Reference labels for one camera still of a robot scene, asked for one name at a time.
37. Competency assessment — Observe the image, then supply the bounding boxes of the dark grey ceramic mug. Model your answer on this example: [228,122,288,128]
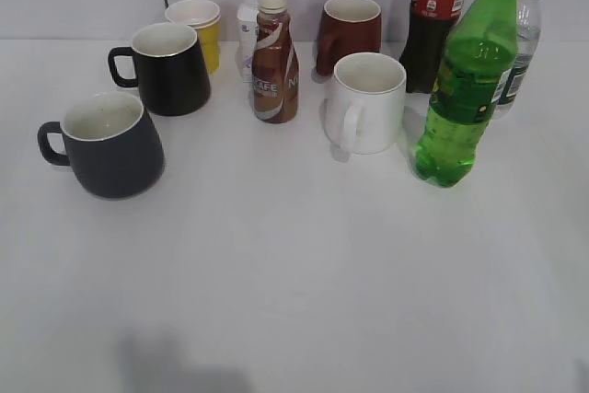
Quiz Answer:
[37,91,165,199]

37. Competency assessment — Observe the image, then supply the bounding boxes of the black ceramic mug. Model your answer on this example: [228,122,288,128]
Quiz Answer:
[107,22,211,117]

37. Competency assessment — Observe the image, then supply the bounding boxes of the white ceramic mug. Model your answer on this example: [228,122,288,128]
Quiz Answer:
[324,52,407,155]

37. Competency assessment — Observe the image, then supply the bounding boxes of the white plastic bottle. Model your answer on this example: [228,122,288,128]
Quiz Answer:
[237,0,259,83]

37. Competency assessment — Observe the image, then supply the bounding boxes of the green plastic soda bottle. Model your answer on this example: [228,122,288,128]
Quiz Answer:
[414,0,518,188]

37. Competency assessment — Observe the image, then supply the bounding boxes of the clear water bottle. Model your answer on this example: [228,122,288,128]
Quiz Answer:
[493,0,541,119]

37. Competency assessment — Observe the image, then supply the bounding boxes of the brown coffee drink bottle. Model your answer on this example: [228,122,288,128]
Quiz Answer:
[251,0,299,124]

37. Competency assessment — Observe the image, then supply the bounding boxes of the dark red ceramic mug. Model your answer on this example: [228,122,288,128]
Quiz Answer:
[316,0,382,76]

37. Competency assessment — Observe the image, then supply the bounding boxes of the yellow paper cup stack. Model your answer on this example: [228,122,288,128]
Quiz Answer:
[165,0,221,74]

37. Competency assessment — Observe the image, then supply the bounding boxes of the cola bottle red label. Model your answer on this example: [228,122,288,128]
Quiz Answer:
[399,0,464,94]

